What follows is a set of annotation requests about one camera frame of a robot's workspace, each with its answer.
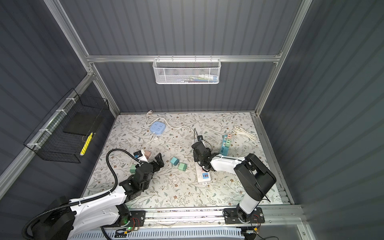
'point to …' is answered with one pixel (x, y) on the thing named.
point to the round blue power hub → (158, 127)
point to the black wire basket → (64, 134)
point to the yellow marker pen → (86, 144)
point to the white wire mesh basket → (186, 71)
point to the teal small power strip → (224, 150)
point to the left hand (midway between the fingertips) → (155, 157)
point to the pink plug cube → (229, 136)
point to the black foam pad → (82, 123)
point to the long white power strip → (203, 176)
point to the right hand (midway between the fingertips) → (200, 151)
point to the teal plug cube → (174, 161)
